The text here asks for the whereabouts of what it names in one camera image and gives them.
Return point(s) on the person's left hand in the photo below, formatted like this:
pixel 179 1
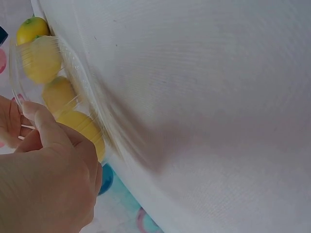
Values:
pixel 48 184

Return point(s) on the clear plastic bowl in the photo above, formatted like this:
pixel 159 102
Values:
pixel 80 80

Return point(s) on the yellow fruit with green stem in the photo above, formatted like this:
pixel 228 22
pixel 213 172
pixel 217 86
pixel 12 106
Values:
pixel 42 63
pixel 30 30

